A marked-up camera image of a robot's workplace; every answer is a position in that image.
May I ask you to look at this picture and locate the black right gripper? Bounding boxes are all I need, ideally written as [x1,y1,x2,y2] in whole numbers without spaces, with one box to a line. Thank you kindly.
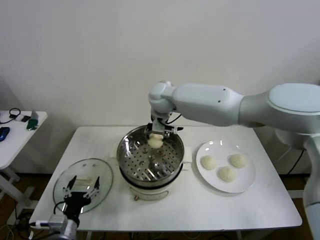
[146,114,171,139]

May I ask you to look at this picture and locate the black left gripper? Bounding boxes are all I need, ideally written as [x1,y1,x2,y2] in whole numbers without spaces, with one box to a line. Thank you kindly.
[62,174,101,217]

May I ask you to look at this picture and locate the white steamed baozi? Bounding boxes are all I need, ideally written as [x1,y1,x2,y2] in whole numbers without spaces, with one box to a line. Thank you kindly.
[147,133,165,149]
[228,153,248,169]
[217,166,237,183]
[201,154,218,171]

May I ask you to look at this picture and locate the round glass pot lid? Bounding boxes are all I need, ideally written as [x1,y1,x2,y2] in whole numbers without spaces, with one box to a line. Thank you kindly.
[52,157,115,215]

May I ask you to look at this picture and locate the stainless steel steamer basket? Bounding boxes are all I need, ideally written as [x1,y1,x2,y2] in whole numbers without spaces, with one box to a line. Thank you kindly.
[109,124,193,187]

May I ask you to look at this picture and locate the floor power strip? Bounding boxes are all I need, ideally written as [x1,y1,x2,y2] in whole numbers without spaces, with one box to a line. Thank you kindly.
[6,210,33,226]

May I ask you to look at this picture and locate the white side table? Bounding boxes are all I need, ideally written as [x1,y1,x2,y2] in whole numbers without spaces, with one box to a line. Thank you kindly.
[0,110,48,221]

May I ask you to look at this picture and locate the green small tool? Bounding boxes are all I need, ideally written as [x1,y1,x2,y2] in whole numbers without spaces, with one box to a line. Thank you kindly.
[26,119,39,131]

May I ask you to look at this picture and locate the blue computer mouse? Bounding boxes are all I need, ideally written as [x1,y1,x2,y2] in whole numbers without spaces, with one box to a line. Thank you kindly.
[0,126,11,143]

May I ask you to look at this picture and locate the white round plate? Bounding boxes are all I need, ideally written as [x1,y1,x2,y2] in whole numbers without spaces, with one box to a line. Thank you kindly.
[195,139,257,194]

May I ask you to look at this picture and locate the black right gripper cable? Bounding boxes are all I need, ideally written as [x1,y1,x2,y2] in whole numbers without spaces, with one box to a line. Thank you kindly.
[166,112,183,125]

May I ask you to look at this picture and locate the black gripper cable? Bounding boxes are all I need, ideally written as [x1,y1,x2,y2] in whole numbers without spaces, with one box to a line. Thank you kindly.
[166,112,183,125]
[53,201,68,214]

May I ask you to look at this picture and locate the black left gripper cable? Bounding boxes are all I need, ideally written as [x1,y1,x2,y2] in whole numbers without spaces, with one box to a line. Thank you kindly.
[53,201,68,214]

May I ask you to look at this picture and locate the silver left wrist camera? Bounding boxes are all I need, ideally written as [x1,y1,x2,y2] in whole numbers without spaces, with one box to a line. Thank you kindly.
[48,214,69,229]

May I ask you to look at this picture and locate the white left camera cable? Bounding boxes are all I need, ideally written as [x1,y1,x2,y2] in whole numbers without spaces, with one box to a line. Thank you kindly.
[29,219,51,229]

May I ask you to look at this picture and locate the black headphones with cable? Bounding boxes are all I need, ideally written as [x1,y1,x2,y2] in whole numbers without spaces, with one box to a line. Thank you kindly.
[0,108,21,125]

